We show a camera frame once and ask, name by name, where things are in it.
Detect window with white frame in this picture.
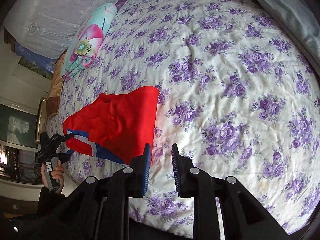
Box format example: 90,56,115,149
1,97,40,152

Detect dark sleeve left forearm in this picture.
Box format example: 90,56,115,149
1,187,77,239

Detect brown wooden headboard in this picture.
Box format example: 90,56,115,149
46,50,66,118

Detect teal pink floral pillow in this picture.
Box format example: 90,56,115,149
60,3,118,80

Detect white lace curtain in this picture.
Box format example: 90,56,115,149
3,0,119,59

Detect purple floral bed sheet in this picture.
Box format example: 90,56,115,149
47,0,319,237

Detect person's left hand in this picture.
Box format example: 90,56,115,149
40,159,65,194

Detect red track pants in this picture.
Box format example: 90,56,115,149
63,86,159,164

